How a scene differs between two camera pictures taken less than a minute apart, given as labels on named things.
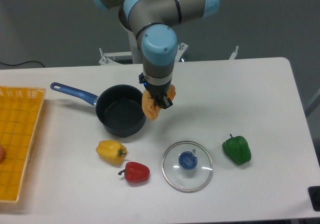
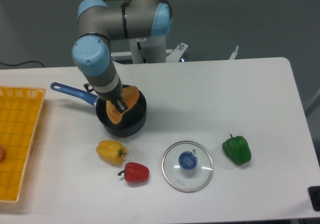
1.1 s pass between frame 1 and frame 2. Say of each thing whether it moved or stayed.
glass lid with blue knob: stayed
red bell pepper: stayed
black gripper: moved
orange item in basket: stayed
